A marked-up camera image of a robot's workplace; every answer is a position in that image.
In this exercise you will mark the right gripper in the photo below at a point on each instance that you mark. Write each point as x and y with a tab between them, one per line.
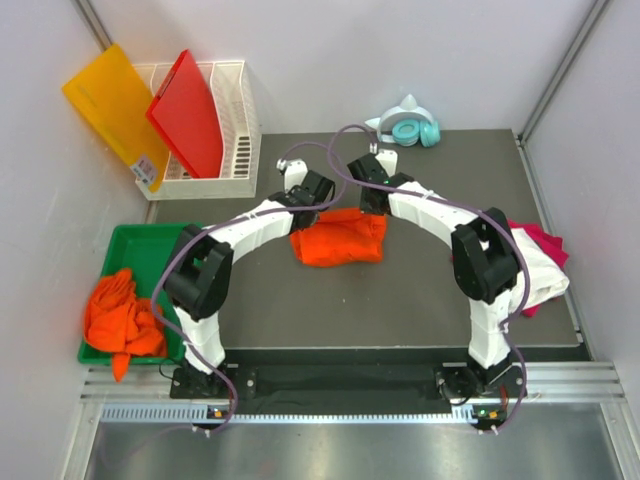
365	208

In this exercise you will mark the orange t-shirt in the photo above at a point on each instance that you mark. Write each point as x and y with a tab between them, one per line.
120	323
341	237

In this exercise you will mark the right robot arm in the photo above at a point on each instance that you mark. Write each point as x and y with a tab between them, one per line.
488	351

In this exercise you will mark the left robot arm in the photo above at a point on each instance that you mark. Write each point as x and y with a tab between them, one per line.
200	266

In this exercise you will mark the teal cat-ear headphones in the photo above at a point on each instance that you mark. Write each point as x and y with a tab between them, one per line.
406	124

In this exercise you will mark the white file organizer basket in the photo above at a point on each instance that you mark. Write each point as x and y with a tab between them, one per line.
231	89

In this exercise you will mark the red folder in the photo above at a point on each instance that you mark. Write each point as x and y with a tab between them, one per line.
183	113

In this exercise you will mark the magenta folded t-shirt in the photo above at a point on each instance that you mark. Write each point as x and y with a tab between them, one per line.
501	277

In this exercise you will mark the white folded t-shirt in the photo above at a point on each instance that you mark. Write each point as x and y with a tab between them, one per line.
545	258

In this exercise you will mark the orange t-shirt in bin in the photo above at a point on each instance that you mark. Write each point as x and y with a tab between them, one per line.
120	323

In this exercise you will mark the yellow folder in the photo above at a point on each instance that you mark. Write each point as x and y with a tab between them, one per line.
112	97

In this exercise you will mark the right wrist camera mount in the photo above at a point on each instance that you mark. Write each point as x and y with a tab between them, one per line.
388	158

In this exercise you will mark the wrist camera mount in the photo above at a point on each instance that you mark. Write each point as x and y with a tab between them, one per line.
388	158
293	172

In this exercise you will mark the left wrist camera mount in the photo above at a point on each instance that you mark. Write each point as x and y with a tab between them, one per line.
293	172

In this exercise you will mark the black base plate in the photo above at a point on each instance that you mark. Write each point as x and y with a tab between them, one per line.
378	381

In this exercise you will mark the aluminium frame rail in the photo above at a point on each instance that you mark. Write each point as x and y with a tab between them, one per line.
145	397

